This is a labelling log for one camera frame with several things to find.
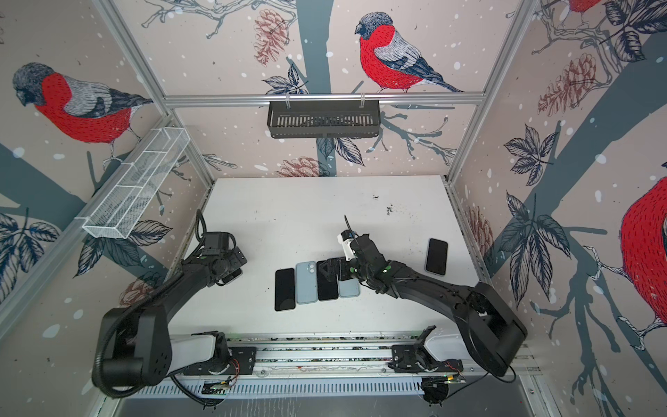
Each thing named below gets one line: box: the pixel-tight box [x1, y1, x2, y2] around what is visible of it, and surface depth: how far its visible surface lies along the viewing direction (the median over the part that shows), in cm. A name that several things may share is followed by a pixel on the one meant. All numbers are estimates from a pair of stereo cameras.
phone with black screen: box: [274, 267, 296, 312], surface depth 90 cm
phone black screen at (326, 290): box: [316, 260, 339, 301], surface depth 88 cm
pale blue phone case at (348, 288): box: [336, 274, 361, 298], surface depth 89 cm
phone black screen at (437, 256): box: [425, 238, 449, 276], surface depth 100 cm
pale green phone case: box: [295, 260, 318, 305], surface depth 90 cm
